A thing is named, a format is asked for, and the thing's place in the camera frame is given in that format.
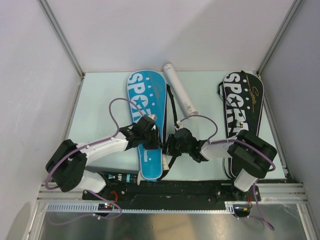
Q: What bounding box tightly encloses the black racket cover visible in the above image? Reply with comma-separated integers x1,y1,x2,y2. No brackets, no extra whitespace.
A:
216,70,265,180

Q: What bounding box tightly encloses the black shuttlecock tube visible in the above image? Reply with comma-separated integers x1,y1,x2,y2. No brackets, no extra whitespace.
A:
98,171,138,186

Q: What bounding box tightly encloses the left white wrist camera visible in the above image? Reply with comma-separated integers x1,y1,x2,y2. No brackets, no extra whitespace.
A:
147,114,157,121

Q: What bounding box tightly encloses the light blue racket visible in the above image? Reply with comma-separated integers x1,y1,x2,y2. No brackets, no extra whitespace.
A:
162,154,170,173

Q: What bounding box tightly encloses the blue racket cover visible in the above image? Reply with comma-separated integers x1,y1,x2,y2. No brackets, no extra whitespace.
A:
126,70,168,182

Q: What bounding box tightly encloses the white shuttlecock tube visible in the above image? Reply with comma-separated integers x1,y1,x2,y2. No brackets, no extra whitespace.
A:
163,63,199,117

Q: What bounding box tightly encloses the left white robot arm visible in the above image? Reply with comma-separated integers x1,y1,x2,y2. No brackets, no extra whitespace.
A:
45,114,160,200

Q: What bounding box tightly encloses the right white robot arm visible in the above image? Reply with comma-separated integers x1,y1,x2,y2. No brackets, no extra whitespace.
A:
163,127,277,201

